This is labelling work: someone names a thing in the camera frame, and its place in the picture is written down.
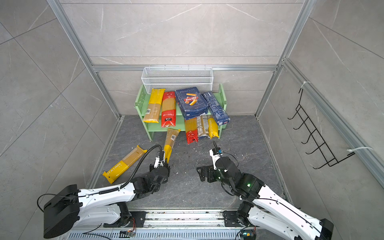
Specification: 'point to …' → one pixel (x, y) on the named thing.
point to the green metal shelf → (142, 103)
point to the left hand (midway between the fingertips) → (165, 156)
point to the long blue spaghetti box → (215, 108)
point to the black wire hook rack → (315, 139)
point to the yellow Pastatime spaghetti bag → (213, 128)
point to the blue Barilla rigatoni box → (192, 103)
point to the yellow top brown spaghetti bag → (152, 114)
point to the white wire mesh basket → (172, 78)
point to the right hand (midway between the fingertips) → (204, 166)
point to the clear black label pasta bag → (202, 122)
